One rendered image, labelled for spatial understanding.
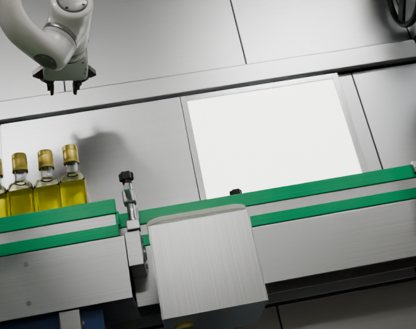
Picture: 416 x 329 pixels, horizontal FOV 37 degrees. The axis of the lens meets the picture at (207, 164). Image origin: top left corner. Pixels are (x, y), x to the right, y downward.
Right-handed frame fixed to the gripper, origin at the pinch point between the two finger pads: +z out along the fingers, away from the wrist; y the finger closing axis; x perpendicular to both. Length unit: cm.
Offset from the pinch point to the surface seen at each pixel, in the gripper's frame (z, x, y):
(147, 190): 9.5, 24.7, -18.5
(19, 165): 2.4, 19.2, 11.3
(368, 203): -17, 43, -61
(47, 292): -12, 52, 9
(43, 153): 1.6, 16.8, 6.0
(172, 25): 9.0, -24.9, -33.1
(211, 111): 5.1, 5.6, -37.7
